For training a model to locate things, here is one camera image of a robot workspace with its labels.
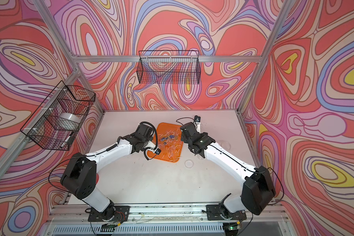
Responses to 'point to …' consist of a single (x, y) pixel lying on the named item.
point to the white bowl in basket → (69, 120)
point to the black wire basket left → (53, 124)
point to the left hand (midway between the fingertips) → (147, 135)
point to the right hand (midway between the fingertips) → (193, 137)
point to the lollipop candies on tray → (170, 140)
